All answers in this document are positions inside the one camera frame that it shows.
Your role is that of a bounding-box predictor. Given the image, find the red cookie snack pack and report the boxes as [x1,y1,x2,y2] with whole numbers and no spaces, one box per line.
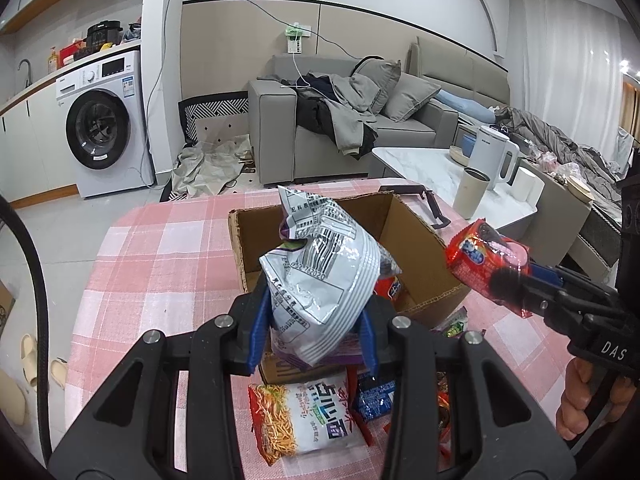
[445,219,532,318]

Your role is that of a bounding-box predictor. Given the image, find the silver purple chip bag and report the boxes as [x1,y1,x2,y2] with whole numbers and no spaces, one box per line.
[259,186,401,366]

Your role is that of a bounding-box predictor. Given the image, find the person's right hand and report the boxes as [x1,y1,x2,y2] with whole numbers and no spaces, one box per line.
[554,357,637,442]

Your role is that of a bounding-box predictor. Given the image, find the purple candy bag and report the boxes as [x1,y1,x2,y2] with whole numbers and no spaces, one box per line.
[433,306,469,338]

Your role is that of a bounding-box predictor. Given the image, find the blue oreo cookie pack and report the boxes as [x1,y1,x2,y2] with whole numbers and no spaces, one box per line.
[356,375,395,422]

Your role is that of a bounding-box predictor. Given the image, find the brown cardboard box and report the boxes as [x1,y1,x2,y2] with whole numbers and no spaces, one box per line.
[229,188,470,384]

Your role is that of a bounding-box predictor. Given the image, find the white toilet paper roll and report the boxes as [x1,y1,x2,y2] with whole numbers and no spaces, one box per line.
[511,167,544,207]

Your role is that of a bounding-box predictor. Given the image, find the beige tumbler cup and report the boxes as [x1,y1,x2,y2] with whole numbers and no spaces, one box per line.
[452,167,490,220]

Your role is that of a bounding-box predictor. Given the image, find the grey blanket pile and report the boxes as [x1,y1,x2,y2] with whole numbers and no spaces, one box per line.
[495,106,622,226]

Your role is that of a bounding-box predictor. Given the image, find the orange noodle snack bag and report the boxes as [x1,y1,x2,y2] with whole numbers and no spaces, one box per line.
[247,370,366,465]

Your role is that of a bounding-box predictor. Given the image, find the white electric kettle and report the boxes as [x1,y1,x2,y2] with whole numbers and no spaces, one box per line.
[468,126,520,190]

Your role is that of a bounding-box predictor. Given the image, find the white marble coffee table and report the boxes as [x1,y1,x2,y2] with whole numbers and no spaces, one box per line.
[370,148,537,240]

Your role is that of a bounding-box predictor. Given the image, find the pink plaid tablecloth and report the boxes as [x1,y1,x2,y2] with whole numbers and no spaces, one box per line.
[64,188,571,479]

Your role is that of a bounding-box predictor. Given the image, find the beige slipper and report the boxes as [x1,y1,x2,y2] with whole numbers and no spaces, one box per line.
[20,334,38,390]

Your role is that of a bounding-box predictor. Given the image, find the light blue pillow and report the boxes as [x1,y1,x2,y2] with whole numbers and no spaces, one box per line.
[435,89,496,125]

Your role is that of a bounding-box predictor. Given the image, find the white curtain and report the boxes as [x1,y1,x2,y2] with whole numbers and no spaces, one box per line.
[506,0,623,159]

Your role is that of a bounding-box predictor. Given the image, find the grey cushion right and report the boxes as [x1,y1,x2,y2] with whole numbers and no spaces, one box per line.
[382,73,442,122]

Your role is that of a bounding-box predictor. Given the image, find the grey cushion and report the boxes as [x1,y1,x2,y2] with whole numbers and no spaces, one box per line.
[382,73,442,122]
[352,56,402,115]

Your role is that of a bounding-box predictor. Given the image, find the dark clothes pile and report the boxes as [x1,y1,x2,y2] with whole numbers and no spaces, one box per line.
[283,73,381,159]

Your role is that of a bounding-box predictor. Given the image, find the grey cushion left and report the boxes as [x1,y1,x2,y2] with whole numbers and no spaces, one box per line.
[352,56,402,115]

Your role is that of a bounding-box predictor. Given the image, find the beige crumpled cloth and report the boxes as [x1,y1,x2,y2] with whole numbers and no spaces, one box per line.
[169,134,254,200]

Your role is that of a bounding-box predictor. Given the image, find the grey sofa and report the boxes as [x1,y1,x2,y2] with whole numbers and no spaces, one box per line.
[247,35,510,184]

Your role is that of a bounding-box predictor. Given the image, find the black patterned folded board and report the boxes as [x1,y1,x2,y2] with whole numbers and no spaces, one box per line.
[178,91,248,146]

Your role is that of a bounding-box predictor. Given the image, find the white washing machine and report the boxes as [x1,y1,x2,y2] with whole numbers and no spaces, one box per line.
[55,49,155,198]

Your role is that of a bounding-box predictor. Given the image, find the kitchen faucet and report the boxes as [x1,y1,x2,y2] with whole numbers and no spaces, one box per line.
[17,58,32,88]

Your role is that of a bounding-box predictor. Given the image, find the black plastic frame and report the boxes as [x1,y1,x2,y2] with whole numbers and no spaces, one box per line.
[378,184,451,231]

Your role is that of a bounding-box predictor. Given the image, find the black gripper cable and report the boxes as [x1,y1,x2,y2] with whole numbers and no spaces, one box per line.
[0,194,54,468]

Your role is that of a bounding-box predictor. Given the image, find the white wall socket charger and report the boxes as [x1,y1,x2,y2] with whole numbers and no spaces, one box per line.
[284,22,311,54]

